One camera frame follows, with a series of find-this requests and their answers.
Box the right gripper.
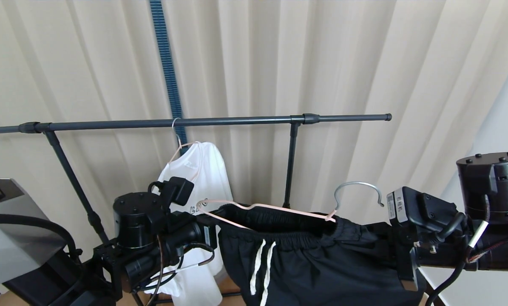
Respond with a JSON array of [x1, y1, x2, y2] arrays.
[[387, 186, 425, 294]]

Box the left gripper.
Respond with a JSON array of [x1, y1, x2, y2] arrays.
[[171, 212, 219, 261]]

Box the white printed T-shirt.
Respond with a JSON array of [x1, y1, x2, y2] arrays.
[[145, 142, 234, 306]]

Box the pink clothes hanger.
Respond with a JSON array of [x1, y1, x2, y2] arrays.
[[196, 182, 384, 230], [169, 118, 201, 179]]

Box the black shorts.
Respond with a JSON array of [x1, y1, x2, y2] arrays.
[[217, 203, 427, 306]]

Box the black clothes rack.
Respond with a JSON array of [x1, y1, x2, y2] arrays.
[[0, 113, 392, 306]]

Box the blue ribbed strip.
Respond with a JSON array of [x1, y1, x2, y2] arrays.
[[149, 0, 188, 156]]

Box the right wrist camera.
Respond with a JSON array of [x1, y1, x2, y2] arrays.
[[406, 192, 468, 252]]

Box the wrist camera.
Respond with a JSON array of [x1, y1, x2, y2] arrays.
[[406, 192, 468, 252], [148, 176, 196, 213]]

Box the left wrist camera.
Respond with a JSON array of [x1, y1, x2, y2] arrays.
[[148, 176, 196, 213]]

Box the black cable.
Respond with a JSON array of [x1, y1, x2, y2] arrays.
[[424, 251, 467, 306], [0, 212, 83, 263]]

